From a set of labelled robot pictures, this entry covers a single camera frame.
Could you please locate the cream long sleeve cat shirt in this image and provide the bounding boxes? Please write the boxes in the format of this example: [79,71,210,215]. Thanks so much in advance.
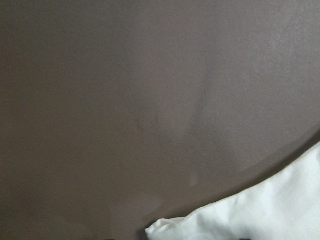
[145,144,320,240]

